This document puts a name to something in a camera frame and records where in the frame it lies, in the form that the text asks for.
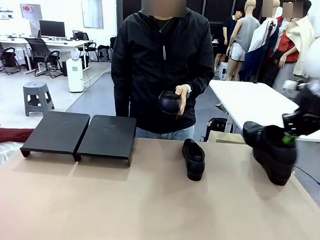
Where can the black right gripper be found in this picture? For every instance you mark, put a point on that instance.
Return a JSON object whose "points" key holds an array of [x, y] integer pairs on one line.
{"points": [[306, 120]]}

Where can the black leather zip shoe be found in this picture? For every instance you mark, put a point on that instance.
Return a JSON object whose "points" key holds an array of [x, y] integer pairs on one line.
{"points": [[269, 156], [167, 102], [194, 163]]}

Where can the right forearm in black sleeve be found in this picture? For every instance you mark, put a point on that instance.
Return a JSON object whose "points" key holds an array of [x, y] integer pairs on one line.
{"points": [[119, 95]]}

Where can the left forearm in black sleeve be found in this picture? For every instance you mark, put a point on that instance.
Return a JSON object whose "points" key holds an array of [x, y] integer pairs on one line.
{"points": [[203, 79]]}

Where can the black metal shoe stand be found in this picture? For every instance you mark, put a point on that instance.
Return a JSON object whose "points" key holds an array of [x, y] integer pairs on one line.
{"points": [[107, 138], [56, 132]]}

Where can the person's left hand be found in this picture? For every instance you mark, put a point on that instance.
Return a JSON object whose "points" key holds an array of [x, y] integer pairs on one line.
{"points": [[183, 92]]}

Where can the white background table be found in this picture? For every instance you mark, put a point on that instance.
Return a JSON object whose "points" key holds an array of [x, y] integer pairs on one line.
{"points": [[253, 104]]}

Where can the tan cardboard box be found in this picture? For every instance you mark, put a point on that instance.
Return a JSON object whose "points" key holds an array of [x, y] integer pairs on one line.
{"points": [[235, 138]]}

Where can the black bag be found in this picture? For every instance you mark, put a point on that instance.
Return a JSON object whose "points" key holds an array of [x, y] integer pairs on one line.
{"points": [[217, 129]]}

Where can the mannequin in cream coat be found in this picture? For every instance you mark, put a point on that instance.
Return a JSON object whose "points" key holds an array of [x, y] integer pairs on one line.
{"points": [[303, 39]]}

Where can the mannequin in white navy jacket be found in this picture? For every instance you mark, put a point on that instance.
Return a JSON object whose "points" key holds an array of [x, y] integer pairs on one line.
{"points": [[260, 41]]}

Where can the black tripod pole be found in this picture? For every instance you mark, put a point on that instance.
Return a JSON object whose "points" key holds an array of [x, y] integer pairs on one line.
{"points": [[266, 39]]}

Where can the silver wristwatch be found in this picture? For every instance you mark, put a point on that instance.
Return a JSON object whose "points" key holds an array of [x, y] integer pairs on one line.
{"points": [[189, 91]]}

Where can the mannequin in grey tank top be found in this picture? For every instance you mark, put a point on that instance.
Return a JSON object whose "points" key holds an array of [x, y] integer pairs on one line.
{"points": [[247, 30]]}

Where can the background person in navy polo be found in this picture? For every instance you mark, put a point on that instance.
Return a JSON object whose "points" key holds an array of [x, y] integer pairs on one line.
{"points": [[229, 29]]}

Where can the person in black jacket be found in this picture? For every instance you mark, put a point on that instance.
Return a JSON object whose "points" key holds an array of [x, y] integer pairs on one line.
{"points": [[158, 65]]}

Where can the grey plastic step stool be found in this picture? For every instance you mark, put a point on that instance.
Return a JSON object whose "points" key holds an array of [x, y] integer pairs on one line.
{"points": [[103, 56], [39, 96]]}

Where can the white air purifier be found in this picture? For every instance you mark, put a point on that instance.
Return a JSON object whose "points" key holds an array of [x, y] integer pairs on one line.
{"points": [[74, 76]]}

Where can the black mesh office chair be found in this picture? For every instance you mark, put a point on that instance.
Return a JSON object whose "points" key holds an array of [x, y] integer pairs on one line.
{"points": [[82, 36], [9, 59], [35, 47]]}

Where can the long white office desk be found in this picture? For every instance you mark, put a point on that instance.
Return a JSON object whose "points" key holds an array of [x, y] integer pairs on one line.
{"points": [[61, 42]]}

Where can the black computer monitor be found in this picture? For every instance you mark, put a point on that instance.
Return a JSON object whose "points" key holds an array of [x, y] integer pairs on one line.
{"points": [[52, 29]]}

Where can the grey board with red sticker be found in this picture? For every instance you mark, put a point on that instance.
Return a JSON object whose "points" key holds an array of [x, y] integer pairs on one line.
{"points": [[33, 19]]}

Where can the maroon cloth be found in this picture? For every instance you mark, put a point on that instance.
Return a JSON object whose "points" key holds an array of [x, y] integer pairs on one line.
{"points": [[4, 137]]}

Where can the grey wall panel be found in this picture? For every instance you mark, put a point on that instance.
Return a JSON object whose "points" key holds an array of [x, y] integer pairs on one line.
{"points": [[92, 12]]}

